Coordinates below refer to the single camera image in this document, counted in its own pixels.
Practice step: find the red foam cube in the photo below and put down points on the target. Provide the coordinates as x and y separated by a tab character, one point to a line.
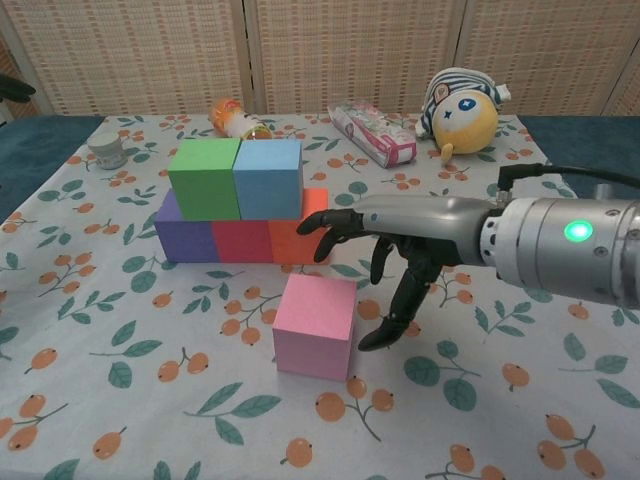
245	242

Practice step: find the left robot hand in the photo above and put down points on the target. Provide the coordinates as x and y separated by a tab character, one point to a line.
15	90

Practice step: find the orange drink bottle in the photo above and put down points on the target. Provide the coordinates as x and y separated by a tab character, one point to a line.
240	122

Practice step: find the small white jar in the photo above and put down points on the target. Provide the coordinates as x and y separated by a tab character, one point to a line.
107	152

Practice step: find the floral tablecloth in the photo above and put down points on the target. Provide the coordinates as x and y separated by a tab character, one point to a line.
450	375

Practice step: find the pink toothbrush package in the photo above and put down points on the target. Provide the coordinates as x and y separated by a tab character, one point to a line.
375	132

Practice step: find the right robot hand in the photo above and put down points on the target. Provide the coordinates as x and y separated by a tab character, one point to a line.
420	225

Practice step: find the yellow plush toy striped hat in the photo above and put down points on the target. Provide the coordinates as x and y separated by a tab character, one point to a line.
465	120

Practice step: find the blue foam cube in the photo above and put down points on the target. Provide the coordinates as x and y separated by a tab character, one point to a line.
270	182

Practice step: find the green foam cube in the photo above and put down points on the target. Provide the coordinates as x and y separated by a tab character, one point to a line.
205	182

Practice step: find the woven folding screen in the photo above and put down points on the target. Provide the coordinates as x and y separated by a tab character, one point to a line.
350	50

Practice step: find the purple foam cube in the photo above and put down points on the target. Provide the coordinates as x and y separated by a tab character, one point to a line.
187	242

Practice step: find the orange foam cube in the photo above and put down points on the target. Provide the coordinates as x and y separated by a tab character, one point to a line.
295	240

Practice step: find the pink foam cube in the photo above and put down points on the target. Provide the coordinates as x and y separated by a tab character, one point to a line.
315	330

